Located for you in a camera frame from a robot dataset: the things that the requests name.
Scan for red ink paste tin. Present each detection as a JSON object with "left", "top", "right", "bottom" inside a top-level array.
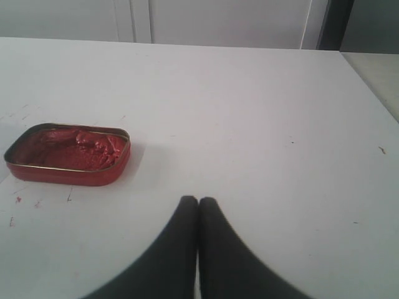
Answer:
[{"left": 4, "top": 123, "right": 131, "bottom": 186}]

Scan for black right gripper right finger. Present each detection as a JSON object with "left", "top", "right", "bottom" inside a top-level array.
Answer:
[{"left": 198, "top": 197, "right": 308, "bottom": 298}]

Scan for white cabinet doors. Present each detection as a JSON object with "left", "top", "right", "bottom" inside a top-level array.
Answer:
[{"left": 1, "top": 0, "right": 327, "bottom": 49}]

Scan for dark vertical post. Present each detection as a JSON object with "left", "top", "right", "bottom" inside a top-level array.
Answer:
[{"left": 317, "top": 0, "right": 354, "bottom": 50}]

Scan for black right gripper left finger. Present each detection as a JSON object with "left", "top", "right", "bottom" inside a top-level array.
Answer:
[{"left": 86, "top": 196, "right": 198, "bottom": 298}]

